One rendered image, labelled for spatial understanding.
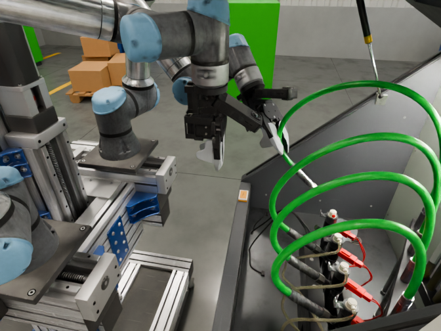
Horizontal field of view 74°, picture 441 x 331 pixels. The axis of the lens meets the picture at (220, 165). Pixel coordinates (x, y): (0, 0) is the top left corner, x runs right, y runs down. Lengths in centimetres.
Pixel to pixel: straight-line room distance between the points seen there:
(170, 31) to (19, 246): 44
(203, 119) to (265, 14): 335
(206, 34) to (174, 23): 6
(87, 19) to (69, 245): 53
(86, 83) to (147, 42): 426
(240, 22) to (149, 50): 341
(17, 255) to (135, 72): 72
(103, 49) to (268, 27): 253
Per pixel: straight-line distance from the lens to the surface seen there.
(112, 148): 112
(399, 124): 105
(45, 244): 83
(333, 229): 48
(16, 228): 63
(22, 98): 89
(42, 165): 96
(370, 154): 108
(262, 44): 396
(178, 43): 54
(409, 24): 755
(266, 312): 91
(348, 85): 71
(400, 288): 71
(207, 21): 56
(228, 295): 79
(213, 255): 209
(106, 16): 63
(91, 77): 469
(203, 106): 63
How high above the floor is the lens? 162
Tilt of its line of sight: 34 degrees down
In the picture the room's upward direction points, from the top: straight up
